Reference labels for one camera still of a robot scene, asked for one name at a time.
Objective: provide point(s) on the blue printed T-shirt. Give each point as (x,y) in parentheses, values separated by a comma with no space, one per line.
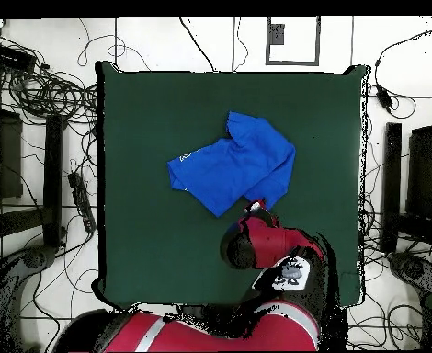
(238,165)

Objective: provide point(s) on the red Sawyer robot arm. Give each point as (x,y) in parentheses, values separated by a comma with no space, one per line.
(267,246)

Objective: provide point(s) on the dark green table cloth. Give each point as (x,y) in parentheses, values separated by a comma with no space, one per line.
(146,239)

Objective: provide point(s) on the grey curved stand base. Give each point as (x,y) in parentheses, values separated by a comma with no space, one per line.
(416,270)
(13,279)

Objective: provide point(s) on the black power strip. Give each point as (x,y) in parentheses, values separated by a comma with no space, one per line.
(81,202)

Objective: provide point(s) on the grey square floor hatch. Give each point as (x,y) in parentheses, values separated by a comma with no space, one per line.
(276,35)

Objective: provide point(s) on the black rectangular device box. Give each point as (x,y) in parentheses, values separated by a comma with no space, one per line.
(12,58)

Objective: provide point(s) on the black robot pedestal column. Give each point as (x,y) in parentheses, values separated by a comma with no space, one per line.
(192,310)

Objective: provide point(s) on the black metal stand frame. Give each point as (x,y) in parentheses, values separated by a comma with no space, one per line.
(391,184)
(52,176)

